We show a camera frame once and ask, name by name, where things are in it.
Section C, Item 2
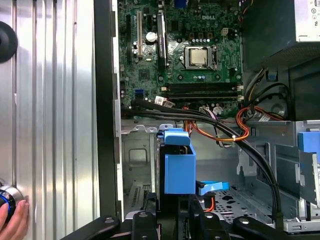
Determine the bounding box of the black cable bundle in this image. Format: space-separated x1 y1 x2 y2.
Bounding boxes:
121 97 285 231

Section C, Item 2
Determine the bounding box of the white expansion slot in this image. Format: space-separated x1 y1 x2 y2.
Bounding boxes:
135 9 144 60

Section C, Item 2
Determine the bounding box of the green motherboard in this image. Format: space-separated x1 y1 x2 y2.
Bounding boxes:
117 0 245 118

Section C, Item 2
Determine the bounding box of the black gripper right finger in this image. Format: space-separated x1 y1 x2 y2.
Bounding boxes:
189 195 286 240

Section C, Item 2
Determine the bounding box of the black CPU socket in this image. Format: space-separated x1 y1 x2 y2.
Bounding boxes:
183 44 219 71

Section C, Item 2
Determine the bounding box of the metal drive cage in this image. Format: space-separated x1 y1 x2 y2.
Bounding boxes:
249 119 320 233

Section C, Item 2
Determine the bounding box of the orange red wire bundle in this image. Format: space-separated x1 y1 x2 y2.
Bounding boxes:
182 106 251 148

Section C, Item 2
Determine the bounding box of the round black disc object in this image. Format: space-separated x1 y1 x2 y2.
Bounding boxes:
0 21 19 63

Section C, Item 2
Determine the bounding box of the light blue flat wire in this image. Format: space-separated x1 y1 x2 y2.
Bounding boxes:
195 180 230 197

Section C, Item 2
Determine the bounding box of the black RAM slot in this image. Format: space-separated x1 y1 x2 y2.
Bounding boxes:
166 90 240 100
166 83 240 91

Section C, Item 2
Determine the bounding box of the metal disk bay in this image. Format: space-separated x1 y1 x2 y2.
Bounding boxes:
121 123 161 208

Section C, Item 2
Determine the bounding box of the grey power supply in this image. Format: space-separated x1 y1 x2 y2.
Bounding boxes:
242 0 320 76

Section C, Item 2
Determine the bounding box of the black PC case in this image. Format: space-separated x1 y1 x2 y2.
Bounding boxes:
93 0 320 240

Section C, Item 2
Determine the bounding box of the hard disk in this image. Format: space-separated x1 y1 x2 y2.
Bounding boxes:
156 128 197 240

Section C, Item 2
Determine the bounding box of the black graphics card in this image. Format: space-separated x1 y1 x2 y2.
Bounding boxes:
156 9 170 70

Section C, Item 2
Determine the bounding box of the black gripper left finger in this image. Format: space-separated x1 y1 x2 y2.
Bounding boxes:
59 192 159 240

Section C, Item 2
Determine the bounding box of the silver CPU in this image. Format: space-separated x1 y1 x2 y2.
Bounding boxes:
188 47 210 67

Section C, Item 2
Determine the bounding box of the black expansion slot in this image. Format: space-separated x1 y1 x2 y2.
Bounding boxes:
125 14 133 65

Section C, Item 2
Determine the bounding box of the black yellow wire bundle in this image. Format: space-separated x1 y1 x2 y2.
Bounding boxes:
243 67 292 122

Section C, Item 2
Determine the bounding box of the person's hand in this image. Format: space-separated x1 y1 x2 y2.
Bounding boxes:
0 201 30 240

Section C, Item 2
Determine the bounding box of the blue drive carrier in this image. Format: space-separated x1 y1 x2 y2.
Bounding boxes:
297 131 320 173

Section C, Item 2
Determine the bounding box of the silver coin battery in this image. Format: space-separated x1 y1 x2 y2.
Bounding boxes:
145 31 157 44

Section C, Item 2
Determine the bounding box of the round black tool blue ring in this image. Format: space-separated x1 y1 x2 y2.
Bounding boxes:
0 177 26 223

